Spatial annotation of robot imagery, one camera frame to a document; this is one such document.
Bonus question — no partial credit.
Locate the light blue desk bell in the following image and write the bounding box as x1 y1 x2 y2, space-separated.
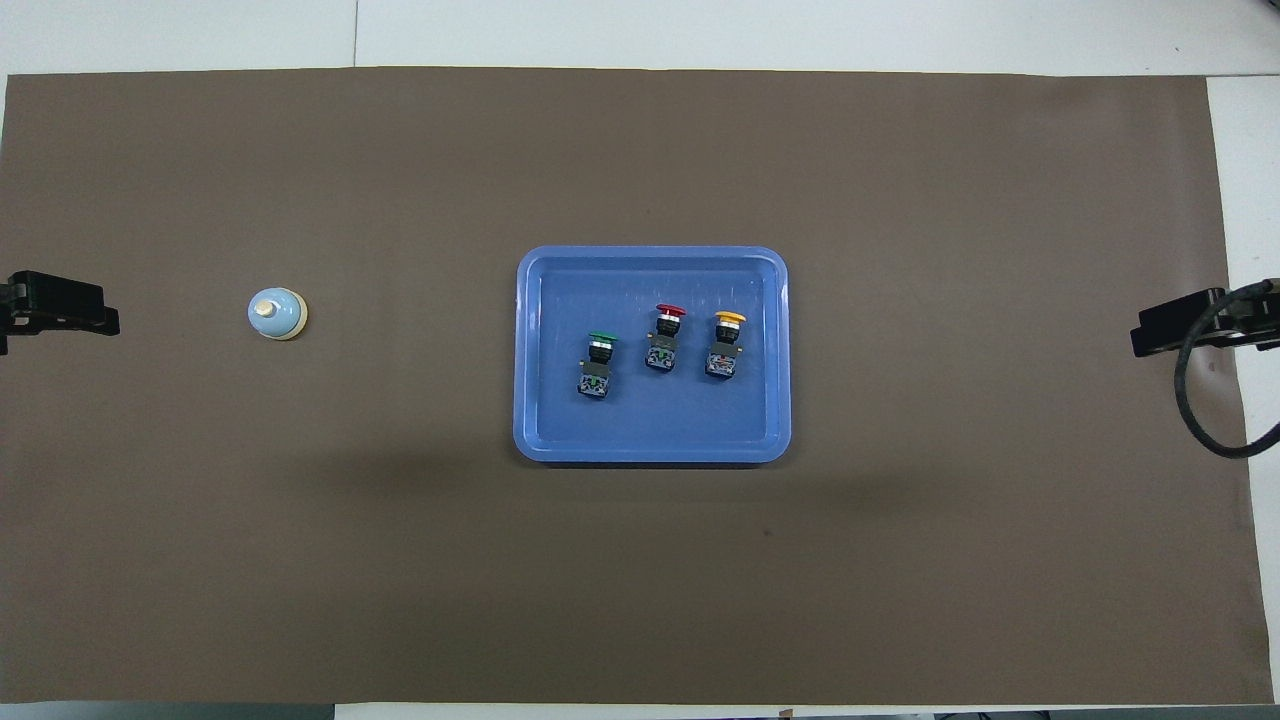
247 286 309 342

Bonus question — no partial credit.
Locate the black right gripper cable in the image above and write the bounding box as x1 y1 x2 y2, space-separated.
1176 283 1280 460

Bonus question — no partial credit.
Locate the green push button switch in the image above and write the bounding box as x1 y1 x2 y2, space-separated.
577 331 621 402

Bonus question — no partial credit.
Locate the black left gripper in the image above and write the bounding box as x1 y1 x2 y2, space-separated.
0 271 121 355

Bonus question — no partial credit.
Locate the blue plastic tray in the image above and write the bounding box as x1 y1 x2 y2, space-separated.
513 245 793 466

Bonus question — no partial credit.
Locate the brown table mat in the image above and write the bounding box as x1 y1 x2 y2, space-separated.
0 66 1273 706

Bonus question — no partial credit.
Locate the red push button switch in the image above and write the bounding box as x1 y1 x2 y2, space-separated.
645 303 689 373

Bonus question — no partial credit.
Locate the yellow push button switch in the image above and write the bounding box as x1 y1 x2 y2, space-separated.
705 311 749 381

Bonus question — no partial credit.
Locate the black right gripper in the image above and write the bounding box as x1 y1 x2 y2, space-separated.
1130 280 1280 359

